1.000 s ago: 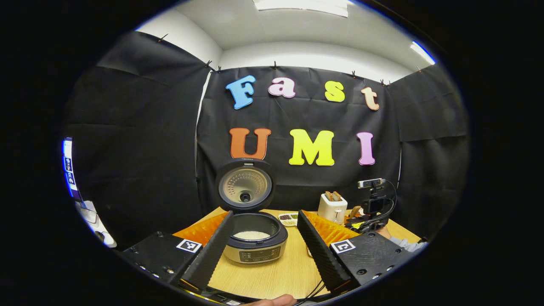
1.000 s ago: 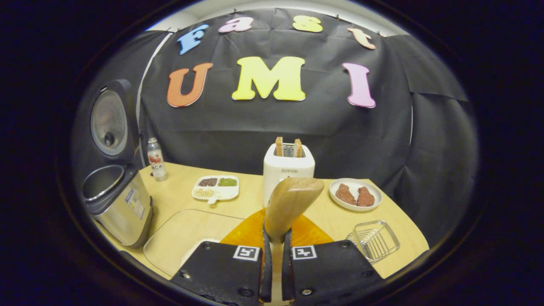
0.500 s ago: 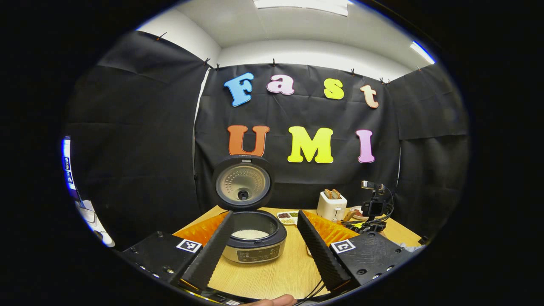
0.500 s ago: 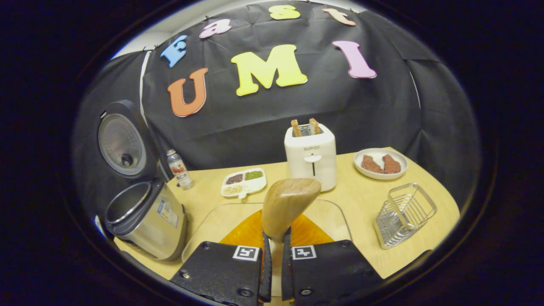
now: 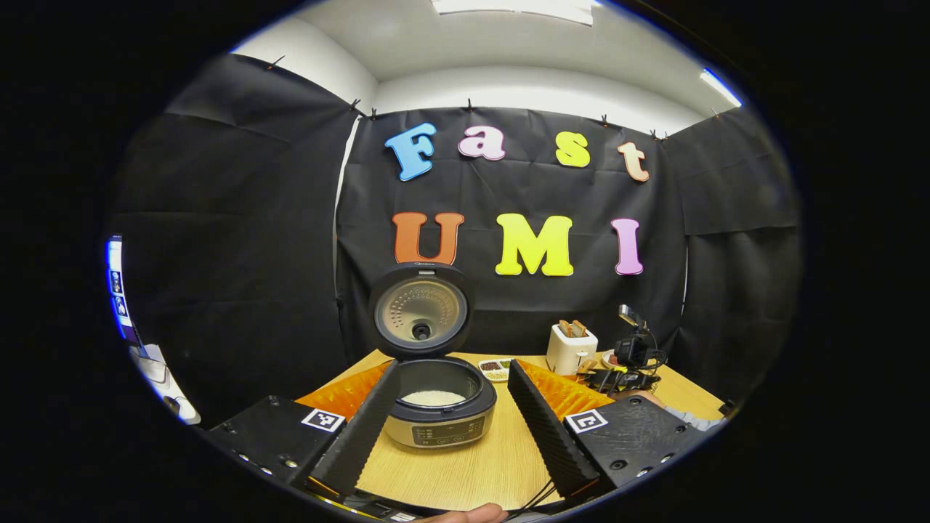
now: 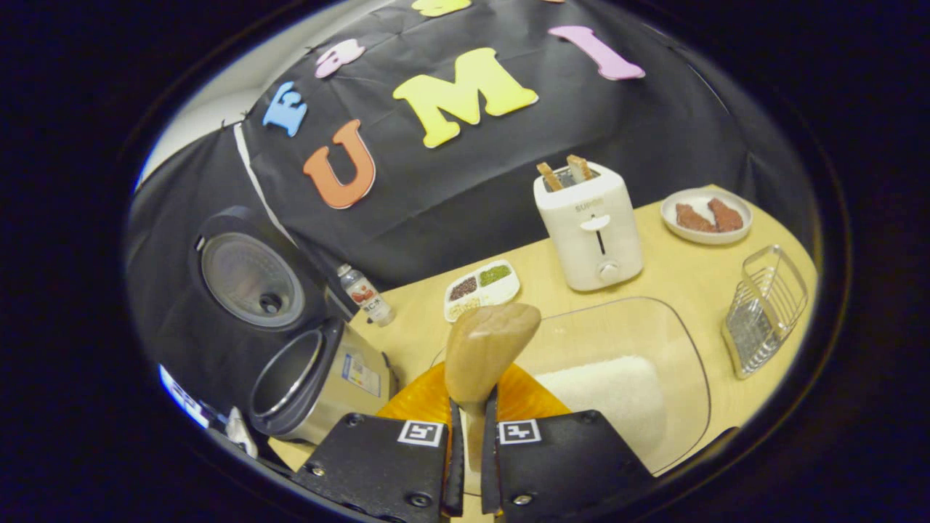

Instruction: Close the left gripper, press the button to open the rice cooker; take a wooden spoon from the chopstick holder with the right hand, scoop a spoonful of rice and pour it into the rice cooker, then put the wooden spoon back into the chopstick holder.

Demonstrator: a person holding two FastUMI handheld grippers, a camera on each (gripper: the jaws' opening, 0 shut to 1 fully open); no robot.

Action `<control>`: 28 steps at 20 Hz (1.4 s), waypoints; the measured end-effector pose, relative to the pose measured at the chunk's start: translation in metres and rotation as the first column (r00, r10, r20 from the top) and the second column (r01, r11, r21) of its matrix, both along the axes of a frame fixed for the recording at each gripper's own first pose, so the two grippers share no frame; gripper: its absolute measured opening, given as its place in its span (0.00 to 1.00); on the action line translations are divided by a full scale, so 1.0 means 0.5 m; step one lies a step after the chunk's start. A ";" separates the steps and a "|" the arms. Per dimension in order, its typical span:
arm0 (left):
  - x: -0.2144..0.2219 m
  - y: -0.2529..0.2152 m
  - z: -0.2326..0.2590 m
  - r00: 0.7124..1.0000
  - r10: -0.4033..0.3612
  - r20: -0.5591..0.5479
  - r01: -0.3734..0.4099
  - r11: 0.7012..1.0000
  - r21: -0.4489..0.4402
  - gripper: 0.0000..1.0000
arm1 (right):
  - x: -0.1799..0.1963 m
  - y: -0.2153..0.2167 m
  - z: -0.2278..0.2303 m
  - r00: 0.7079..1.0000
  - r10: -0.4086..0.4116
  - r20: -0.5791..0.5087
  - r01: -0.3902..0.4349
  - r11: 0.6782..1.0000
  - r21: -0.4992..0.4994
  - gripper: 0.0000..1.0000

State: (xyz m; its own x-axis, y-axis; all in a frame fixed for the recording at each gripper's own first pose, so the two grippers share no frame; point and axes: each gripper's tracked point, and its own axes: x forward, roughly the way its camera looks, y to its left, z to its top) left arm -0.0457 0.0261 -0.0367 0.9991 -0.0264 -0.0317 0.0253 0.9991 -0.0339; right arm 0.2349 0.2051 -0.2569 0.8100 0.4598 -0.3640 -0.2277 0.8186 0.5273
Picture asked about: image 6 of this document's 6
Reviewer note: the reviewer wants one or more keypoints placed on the white divided bean dish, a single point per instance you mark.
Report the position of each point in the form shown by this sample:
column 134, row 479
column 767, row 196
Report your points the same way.
column 483, row 290

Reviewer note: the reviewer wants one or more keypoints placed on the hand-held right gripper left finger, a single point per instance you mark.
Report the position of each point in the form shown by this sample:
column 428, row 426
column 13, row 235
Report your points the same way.
column 378, row 472

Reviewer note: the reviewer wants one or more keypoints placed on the white toaster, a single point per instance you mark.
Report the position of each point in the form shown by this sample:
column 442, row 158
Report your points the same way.
column 588, row 247

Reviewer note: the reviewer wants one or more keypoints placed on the clear plastic rice container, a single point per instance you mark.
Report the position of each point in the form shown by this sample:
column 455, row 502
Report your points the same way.
column 617, row 327

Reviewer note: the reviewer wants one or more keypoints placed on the brown meat piece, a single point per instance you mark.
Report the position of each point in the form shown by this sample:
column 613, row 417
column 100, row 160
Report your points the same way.
column 694, row 219
column 726, row 216

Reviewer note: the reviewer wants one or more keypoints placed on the white round plate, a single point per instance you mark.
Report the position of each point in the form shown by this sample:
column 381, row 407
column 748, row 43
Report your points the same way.
column 705, row 238

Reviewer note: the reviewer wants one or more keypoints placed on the wooden spoon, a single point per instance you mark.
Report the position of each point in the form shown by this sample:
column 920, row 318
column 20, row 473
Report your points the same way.
column 483, row 349

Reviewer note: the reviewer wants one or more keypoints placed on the toast slice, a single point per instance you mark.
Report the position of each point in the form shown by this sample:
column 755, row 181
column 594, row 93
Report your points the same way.
column 580, row 168
column 550, row 177

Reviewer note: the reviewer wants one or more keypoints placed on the black rice cooker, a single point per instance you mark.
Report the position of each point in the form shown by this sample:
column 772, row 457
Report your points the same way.
column 251, row 280

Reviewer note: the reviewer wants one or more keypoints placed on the small red label bottle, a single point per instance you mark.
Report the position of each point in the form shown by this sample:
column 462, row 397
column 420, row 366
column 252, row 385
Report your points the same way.
column 367, row 298

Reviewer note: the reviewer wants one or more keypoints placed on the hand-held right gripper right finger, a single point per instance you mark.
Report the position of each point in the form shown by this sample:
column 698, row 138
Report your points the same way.
column 567, row 472

